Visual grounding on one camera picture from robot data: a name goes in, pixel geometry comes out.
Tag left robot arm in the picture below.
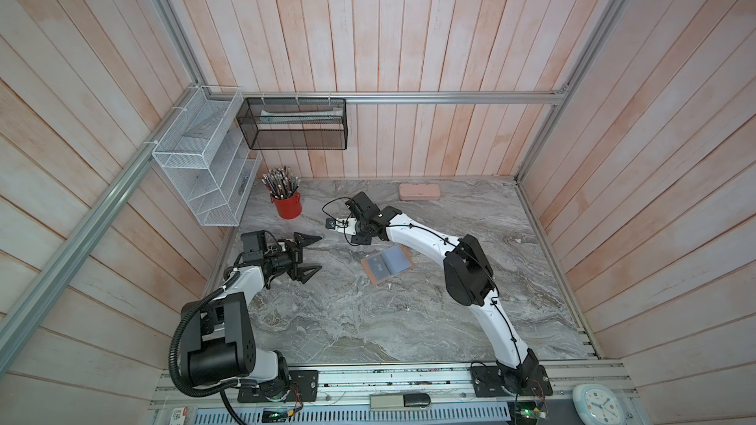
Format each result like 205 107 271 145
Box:
169 230 321 424

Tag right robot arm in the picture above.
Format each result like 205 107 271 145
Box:
335 192 539 395

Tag red pen cup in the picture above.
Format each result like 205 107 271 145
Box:
271 191 302 220

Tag grey black handheld device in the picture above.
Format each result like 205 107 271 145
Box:
369 393 431 410

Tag white analog clock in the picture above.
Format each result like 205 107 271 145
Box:
572 383 627 425

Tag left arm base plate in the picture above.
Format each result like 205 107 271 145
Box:
237 369 319 405

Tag white wire mesh shelf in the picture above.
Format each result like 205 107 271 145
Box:
153 86 262 227

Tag black mesh wall basket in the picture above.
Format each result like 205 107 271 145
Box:
236 98 348 151

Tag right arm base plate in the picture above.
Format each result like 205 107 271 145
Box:
469 361 553 397

